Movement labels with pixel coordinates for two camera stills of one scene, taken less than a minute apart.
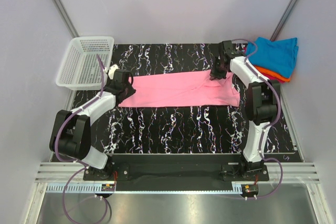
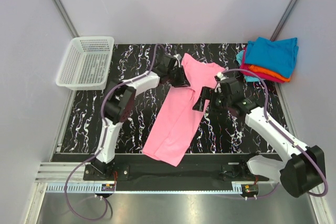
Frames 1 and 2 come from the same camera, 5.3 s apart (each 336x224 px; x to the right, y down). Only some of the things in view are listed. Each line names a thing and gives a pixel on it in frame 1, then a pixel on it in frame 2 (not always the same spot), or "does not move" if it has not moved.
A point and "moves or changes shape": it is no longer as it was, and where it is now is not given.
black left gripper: [130, 92] to [182, 81]
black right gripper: [213, 74] to [206, 93]
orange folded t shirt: [273, 74] does not move
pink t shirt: [180, 89] moves or changes shape
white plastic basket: [81, 69] does not move
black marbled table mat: [180, 129] does not move
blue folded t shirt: [279, 56] does not move
